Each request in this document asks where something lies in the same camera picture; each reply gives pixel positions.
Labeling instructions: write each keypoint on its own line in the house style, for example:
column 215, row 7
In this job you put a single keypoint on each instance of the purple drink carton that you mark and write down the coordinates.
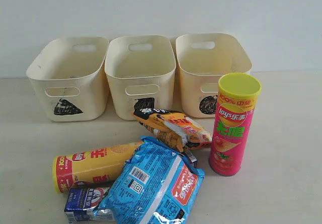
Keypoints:
column 192, row 159

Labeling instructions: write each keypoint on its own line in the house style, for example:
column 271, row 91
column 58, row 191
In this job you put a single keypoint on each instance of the yellow Lay's chips can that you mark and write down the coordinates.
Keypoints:
column 86, row 168

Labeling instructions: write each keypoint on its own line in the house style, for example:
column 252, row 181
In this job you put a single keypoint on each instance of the pink Lay's chips can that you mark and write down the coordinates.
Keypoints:
column 236, row 101

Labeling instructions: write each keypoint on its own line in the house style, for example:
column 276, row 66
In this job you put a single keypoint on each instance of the cream bin square mark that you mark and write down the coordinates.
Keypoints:
column 141, row 73

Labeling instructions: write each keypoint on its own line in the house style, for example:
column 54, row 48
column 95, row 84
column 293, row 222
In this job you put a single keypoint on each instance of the blue snack bag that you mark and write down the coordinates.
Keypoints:
column 157, row 185

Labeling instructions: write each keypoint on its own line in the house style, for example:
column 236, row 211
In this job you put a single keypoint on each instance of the cream bin triangle mark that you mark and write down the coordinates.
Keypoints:
column 69, row 80

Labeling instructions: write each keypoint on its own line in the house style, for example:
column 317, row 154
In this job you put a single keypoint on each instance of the orange snack bag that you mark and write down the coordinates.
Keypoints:
column 173, row 128

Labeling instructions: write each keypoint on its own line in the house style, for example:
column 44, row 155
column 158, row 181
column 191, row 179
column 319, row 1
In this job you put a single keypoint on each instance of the blue white milk carton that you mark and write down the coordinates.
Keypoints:
column 82, row 203

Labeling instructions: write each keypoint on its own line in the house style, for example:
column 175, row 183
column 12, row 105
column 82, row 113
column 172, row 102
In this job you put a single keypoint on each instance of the cream bin circle mark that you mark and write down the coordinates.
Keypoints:
column 203, row 59

